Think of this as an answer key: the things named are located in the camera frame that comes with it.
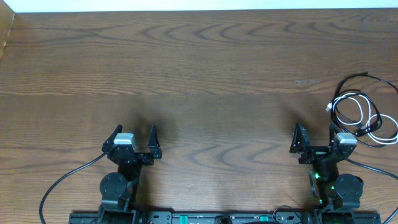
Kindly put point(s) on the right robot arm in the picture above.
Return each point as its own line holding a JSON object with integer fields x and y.
{"x": 339, "y": 194}

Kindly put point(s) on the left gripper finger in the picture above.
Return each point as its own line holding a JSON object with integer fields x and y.
{"x": 110, "y": 140}
{"x": 153, "y": 144}

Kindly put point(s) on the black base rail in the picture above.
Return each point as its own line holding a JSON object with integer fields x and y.
{"x": 282, "y": 216}

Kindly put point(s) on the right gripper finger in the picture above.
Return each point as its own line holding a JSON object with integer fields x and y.
{"x": 300, "y": 140}
{"x": 333, "y": 129}

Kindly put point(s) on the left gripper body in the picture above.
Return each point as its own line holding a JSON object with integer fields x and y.
{"x": 137, "y": 156}

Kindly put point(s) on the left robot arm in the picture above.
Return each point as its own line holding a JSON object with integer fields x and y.
{"x": 119, "y": 189}

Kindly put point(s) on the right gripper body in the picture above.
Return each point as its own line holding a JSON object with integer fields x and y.
{"x": 315, "y": 154}

